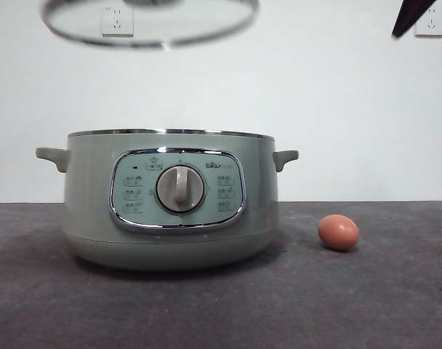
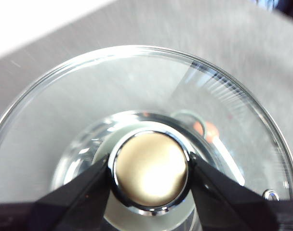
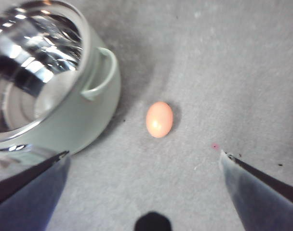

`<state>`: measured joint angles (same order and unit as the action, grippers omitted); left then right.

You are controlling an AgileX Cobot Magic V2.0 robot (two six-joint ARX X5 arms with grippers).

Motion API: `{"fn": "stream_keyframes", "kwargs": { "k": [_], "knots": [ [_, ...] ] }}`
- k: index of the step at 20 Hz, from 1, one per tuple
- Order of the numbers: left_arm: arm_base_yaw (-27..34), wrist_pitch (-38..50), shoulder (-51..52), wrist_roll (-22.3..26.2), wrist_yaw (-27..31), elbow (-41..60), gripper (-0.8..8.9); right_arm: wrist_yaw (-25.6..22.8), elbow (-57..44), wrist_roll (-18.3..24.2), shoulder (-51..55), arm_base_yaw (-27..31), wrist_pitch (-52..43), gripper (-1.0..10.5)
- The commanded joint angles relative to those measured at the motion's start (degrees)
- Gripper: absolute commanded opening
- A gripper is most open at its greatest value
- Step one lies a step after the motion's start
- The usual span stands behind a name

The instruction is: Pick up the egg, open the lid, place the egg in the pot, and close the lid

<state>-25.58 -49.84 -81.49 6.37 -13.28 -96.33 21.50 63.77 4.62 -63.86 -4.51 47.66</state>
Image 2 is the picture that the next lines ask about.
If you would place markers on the brown egg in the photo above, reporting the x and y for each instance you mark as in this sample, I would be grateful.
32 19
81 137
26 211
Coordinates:
212 131

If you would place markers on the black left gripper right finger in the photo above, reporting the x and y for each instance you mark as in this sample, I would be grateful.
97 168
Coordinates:
233 209

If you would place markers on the glass lid with green knob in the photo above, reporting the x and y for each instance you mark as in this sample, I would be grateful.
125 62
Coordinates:
150 168

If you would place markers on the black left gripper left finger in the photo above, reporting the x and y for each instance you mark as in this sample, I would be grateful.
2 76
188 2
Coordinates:
64 211

